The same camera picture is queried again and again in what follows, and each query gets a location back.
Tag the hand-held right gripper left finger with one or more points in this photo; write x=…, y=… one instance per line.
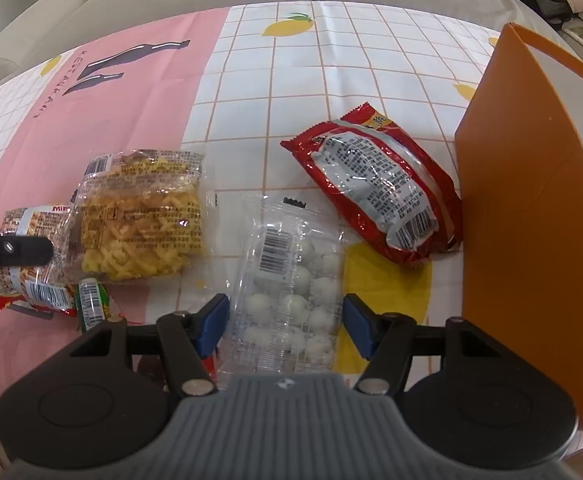
x=214, y=325

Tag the orange stick snack packet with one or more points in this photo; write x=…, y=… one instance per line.
x=36, y=285

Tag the orange cardboard box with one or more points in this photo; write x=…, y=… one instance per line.
x=531, y=235

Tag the yellow noodle snack packet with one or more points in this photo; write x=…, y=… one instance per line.
x=141, y=215

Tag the pink white lemon-print tablecloth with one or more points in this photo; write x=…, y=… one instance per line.
x=321, y=75

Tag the clear packet of white balls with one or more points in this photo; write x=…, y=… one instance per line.
x=286, y=280

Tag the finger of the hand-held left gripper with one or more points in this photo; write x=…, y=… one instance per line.
x=21, y=250

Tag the red snack packet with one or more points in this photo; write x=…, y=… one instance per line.
x=371, y=180

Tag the small green snack packet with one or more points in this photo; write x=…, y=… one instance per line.
x=91, y=305

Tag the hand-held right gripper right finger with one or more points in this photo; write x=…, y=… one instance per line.
x=359, y=327

